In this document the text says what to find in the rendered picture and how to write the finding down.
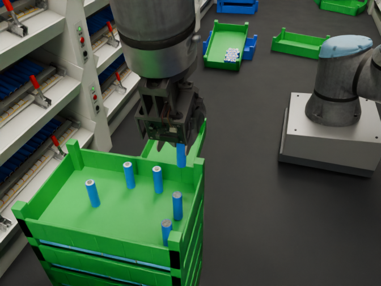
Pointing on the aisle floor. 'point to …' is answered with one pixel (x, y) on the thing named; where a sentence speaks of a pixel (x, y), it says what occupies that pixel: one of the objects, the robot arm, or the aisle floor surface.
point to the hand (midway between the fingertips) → (181, 139)
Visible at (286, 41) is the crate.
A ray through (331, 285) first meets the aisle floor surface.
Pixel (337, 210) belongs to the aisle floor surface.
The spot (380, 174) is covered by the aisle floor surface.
